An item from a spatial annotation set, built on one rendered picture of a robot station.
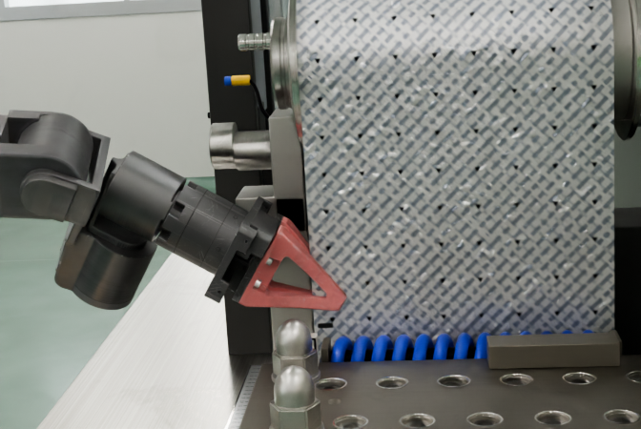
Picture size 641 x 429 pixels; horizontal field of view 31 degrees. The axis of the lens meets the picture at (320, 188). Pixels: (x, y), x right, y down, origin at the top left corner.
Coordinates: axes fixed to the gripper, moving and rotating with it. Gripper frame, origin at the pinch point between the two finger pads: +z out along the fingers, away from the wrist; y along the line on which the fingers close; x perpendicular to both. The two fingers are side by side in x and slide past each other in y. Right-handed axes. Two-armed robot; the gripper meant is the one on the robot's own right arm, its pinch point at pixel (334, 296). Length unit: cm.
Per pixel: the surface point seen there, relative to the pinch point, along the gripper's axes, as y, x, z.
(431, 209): 0.2, 10.1, 3.2
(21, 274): -384, -179, -92
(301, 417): 18.0, -2.5, 0.4
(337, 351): 3.6, -2.6, 1.9
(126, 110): -556, -134, -109
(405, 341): 2.9, 0.4, 6.2
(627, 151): -49, 18, 26
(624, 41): -0.3, 28.0, 9.6
